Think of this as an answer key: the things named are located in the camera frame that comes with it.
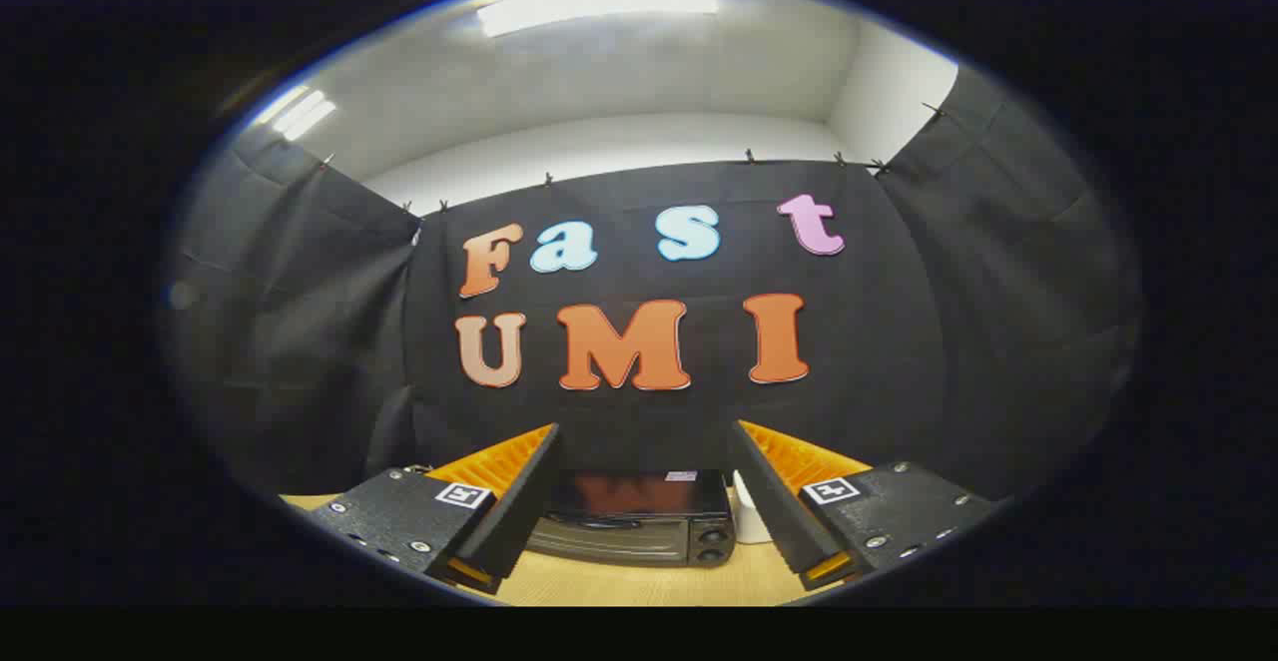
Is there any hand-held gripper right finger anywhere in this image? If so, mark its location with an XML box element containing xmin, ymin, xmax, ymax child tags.
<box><xmin>734</xmin><ymin>419</ymin><xmax>999</xmax><ymax>592</ymax></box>

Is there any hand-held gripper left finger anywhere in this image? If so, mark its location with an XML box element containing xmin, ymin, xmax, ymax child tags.
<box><xmin>308</xmin><ymin>423</ymin><xmax>562</xmax><ymax>597</ymax></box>

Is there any black toaster oven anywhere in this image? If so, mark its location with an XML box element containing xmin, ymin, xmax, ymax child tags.
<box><xmin>527</xmin><ymin>469</ymin><xmax>738</xmax><ymax>569</ymax></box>

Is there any white box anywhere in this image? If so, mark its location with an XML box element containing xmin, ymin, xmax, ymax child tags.
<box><xmin>734</xmin><ymin>471</ymin><xmax>773</xmax><ymax>545</ymax></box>

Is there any long ceiling light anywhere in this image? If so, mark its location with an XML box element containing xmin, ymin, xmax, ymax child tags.
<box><xmin>255</xmin><ymin>87</ymin><xmax>338</xmax><ymax>141</ymax></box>

